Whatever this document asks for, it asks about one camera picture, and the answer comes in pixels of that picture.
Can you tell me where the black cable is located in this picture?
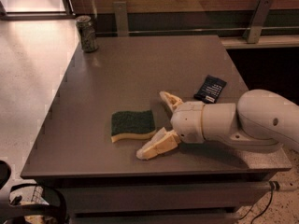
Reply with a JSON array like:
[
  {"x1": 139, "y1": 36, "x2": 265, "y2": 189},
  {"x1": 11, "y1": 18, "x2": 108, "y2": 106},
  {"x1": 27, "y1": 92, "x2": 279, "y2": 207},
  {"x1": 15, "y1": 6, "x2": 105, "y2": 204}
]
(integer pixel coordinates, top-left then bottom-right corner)
[{"x1": 237, "y1": 181, "x2": 278, "y2": 224}]

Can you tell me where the dark blue snack packet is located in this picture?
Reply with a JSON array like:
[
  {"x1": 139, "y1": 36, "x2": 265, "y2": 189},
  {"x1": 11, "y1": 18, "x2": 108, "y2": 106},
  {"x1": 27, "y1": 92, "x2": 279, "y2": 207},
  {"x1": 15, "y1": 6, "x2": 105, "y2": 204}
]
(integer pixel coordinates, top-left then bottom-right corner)
[{"x1": 193, "y1": 76, "x2": 226, "y2": 104}]

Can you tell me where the green drink can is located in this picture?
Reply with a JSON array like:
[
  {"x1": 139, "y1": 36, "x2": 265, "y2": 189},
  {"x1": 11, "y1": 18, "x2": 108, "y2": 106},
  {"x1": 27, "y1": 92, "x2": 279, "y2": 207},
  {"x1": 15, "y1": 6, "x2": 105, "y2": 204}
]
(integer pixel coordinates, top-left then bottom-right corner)
[{"x1": 76, "y1": 15, "x2": 98, "y2": 52}]

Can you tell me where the grey metal bracket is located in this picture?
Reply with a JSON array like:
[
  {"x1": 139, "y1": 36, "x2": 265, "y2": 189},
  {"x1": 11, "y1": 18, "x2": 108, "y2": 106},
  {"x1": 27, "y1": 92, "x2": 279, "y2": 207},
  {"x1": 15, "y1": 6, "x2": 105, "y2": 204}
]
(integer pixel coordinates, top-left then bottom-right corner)
[
  {"x1": 113, "y1": 1, "x2": 129, "y2": 36},
  {"x1": 244, "y1": 0, "x2": 274, "y2": 44}
]

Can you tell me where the right grey metal bracket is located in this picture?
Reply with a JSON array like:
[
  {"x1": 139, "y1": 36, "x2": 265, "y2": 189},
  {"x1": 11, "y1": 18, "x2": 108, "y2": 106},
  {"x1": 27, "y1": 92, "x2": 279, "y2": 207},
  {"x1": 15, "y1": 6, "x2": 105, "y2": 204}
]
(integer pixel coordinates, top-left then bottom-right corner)
[{"x1": 244, "y1": 0, "x2": 274, "y2": 44}]

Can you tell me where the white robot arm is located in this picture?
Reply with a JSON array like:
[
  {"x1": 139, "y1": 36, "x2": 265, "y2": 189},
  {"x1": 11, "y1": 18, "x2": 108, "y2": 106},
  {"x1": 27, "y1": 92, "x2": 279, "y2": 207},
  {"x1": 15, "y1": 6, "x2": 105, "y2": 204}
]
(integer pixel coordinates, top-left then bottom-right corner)
[{"x1": 136, "y1": 90, "x2": 299, "y2": 160}]

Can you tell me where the green and yellow sponge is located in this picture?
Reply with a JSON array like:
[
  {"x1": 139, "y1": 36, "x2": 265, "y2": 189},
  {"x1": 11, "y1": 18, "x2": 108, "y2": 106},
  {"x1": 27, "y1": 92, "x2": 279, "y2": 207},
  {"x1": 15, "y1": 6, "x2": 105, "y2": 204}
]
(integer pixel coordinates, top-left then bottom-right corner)
[{"x1": 111, "y1": 110, "x2": 156, "y2": 143}]

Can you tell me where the window frame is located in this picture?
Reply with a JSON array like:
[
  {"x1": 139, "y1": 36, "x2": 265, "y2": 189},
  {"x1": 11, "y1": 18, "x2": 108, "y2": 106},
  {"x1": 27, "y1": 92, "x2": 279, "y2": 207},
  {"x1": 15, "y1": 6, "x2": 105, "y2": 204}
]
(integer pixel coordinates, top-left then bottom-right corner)
[{"x1": 0, "y1": 0, "x2": 74, "y2": 21}]

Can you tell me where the black chair with wire basket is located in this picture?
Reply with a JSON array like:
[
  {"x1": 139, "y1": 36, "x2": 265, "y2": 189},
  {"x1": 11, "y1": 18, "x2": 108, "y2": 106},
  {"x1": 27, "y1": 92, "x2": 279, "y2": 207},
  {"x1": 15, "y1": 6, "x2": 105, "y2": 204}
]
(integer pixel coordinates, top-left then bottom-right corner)
[{"x1": 0, "y1": 161, "x2": 67, "y2": 224}]

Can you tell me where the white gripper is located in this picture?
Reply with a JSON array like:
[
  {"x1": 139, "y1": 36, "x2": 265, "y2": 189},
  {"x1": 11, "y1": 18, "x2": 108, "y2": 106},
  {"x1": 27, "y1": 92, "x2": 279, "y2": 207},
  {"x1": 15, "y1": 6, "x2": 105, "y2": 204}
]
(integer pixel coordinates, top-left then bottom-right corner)
[{"x1": 136, "y1": 91, "x2": 205, "y2": 160}]

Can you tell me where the left grey metal bracket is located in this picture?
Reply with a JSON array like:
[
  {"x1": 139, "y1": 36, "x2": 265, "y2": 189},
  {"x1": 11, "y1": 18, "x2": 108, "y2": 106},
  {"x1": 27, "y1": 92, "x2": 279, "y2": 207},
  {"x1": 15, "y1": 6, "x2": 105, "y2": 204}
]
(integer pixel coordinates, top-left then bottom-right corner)
[{"x1": 113, "y1": 1, "x2": 129, "y2": 36}]

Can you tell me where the grey cabinet with drawers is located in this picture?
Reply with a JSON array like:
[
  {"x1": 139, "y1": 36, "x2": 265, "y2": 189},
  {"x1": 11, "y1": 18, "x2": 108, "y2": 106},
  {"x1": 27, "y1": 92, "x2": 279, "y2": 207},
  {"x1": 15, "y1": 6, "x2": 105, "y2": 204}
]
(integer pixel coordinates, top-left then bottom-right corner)
[{"x1": 21, "y1": 35, "x2": 291, "y2": 224}]

